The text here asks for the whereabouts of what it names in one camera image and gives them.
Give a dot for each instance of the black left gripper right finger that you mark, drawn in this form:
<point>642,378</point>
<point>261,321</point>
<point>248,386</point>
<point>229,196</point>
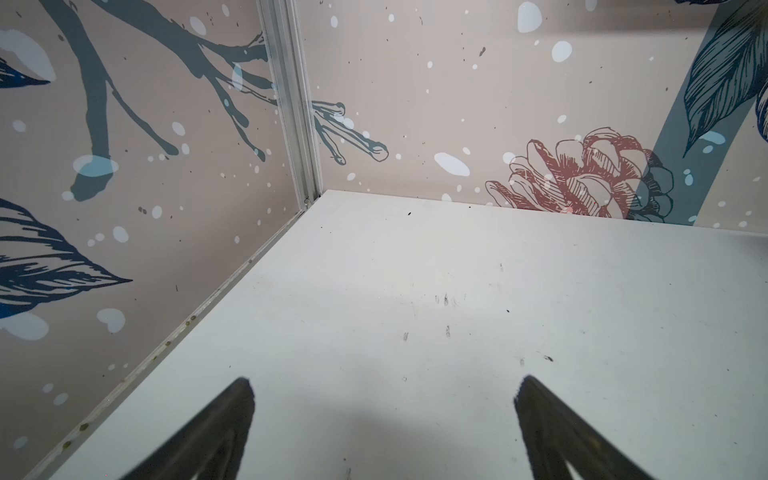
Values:
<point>559,442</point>

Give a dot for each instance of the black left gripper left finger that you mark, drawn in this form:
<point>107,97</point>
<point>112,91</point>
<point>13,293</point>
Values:
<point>211,445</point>

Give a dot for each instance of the aluminium frame corner post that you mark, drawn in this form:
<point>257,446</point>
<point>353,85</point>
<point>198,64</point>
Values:
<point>287,64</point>

